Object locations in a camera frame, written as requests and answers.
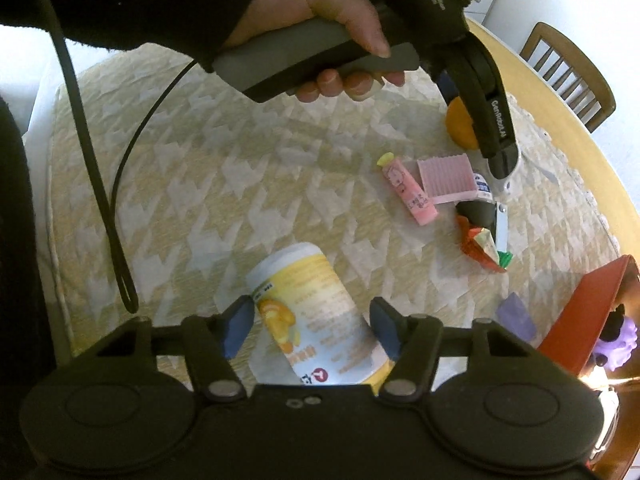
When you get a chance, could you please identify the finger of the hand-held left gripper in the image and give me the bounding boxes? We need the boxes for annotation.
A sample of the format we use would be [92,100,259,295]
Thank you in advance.
[486,135,524,180]

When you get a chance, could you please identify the red tin box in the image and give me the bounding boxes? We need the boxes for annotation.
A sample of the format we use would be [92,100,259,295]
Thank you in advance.
[537,255,640,377]

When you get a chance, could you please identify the small white printed bottle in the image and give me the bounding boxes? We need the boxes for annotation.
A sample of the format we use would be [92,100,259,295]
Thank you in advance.
[472,172,494,201]

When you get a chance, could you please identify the wooden chair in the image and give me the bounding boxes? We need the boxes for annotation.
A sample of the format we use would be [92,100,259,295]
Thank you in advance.
[520,22,617,133]

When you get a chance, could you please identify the orange fruit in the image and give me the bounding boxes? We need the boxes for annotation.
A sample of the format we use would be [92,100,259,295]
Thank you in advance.
[446,97,481,150]

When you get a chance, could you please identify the pink ribbed pad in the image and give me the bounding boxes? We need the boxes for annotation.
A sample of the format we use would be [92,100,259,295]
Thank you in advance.
[416,154,478,206]

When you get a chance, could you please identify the purple toy figure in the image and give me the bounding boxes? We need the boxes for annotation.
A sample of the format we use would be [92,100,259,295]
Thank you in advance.
[592,305,640,373]

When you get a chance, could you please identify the black cable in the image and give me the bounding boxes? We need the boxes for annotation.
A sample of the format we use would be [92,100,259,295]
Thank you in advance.
[22,0,201,315]

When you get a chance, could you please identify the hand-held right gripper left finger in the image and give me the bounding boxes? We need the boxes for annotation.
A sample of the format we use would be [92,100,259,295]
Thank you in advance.
[95,295,257,403]

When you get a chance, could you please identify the small black rounded object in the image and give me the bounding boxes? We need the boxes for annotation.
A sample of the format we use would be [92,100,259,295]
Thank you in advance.
[456,200,498,228]

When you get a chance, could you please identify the silver nail clipper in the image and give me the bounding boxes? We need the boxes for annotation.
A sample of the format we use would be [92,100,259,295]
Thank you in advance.
[492,202,511,253]

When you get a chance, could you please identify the yellow tablecloth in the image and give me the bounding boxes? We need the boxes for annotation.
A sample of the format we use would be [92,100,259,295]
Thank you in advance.
[467,20,640,263]

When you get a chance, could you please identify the white round sunglasses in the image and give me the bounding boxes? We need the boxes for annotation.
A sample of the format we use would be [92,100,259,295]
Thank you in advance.
[472,150,560,202]

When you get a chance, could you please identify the small purple piece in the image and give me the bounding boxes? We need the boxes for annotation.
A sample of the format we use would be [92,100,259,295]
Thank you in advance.
[495,292,539,343]

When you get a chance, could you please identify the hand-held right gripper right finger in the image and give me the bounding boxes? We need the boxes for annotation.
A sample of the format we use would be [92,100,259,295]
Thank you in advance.
[369,296,531,403]

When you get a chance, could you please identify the pink printed tube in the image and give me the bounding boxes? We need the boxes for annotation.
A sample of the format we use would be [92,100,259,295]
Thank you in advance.
[377,154,441,227]

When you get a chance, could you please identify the yellow white supplement bottle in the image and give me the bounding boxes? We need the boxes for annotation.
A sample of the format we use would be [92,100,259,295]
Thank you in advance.
[245,242,396,387]

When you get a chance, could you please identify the person's left forearm black sleeve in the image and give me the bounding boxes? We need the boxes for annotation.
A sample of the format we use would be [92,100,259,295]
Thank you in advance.
[0,0,286,73]

